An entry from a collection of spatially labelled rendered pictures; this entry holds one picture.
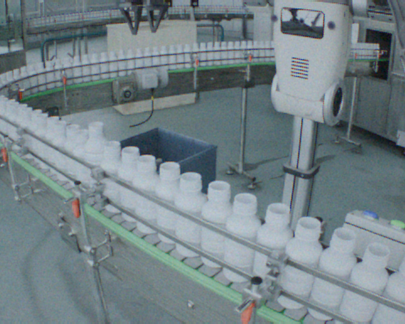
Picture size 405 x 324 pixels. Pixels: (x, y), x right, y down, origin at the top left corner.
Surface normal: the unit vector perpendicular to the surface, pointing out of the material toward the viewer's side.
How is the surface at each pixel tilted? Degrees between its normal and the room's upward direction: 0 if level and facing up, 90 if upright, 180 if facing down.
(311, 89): 90
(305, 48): 90
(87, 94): 90
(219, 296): 90
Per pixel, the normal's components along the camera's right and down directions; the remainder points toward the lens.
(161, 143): -0.65, 0.31
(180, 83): 0.53, 0.36
